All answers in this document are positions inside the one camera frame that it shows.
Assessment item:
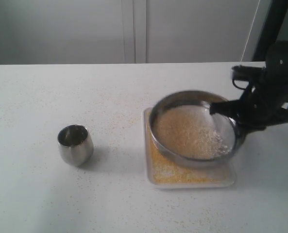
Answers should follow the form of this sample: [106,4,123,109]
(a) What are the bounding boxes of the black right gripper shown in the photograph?
[209,82,288,152]

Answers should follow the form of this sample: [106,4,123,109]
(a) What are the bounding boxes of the round stainless steel sieve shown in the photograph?
[147,90,246,169]

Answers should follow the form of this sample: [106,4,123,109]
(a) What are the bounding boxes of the stainless steel cup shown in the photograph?
[57,124,94,167]

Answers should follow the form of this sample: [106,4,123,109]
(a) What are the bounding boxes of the yellow and white grains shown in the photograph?
[152,105,234,160]

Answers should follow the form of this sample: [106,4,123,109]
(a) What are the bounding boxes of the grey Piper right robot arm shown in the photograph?
[209,0,288,153]

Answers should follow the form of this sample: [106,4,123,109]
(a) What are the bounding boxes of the fine yellow millet grains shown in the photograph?
[144,108,236,189]

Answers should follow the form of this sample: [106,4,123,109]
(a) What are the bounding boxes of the clear square glass tray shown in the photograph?
[143,108,237,189]

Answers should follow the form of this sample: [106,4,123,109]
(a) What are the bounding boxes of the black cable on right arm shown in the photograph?
[232,77,288,111]

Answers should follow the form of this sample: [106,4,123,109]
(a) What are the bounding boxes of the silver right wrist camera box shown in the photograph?
[232,65,265,82]

